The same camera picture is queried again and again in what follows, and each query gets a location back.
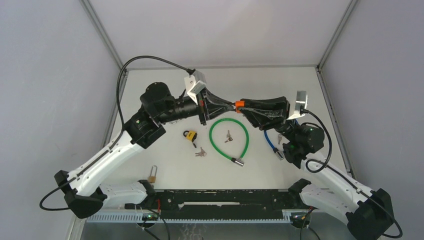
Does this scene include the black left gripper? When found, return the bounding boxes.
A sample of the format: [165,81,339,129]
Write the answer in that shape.
[157,88,235,127]

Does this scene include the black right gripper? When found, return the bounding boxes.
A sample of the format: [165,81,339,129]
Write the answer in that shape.
[235,95,296,144]

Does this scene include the orange black padlock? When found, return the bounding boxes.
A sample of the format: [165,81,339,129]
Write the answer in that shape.
[229,100,245,114]

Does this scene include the blue lock silver keys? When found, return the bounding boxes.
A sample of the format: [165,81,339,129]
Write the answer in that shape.
[277,134,283,145]

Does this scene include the green lock silver keys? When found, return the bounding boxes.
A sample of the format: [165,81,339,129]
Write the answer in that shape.
[225,130,233,143]

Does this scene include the yellow tag padlock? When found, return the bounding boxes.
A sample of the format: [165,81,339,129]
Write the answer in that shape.
[183,130,198,149]

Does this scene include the blue cable lock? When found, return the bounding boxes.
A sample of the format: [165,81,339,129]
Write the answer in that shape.
[263,130,285,160]

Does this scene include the brass padlock silver keys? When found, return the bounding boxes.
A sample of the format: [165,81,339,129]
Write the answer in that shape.
[195,147,207,157]

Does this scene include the green cable lock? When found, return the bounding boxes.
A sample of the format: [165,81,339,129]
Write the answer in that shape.
[208,118,250,167]

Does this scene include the large brass padlock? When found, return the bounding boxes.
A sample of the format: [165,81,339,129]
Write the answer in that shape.
[167,119,179,125]

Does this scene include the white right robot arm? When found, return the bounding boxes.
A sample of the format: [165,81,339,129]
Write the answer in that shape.
[235,93,397,240]

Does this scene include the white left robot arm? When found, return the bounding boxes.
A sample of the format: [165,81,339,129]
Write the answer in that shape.
[54,82,235,219]

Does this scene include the small brass padlock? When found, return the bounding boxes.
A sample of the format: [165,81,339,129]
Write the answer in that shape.
[147,165,158,184]

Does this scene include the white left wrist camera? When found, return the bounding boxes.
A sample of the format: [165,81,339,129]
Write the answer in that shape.
[184,70,206,105]

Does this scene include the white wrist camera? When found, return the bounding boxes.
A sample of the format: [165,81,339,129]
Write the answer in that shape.
[184,70,206,105]
[287,90,308,120]

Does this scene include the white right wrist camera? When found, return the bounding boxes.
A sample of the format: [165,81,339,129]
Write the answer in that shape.
[287,90,308,120]

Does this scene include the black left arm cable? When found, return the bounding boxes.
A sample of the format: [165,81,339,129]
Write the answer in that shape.
[39,55,196,212]

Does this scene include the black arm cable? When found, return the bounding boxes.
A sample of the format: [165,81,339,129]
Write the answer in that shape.
[39,55,196,212]
[299,109,404,239]

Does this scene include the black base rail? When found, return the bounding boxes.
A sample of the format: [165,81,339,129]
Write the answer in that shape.
[124,188,323,221]

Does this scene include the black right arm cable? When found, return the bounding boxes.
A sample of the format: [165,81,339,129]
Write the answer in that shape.
[299,109,404,239]

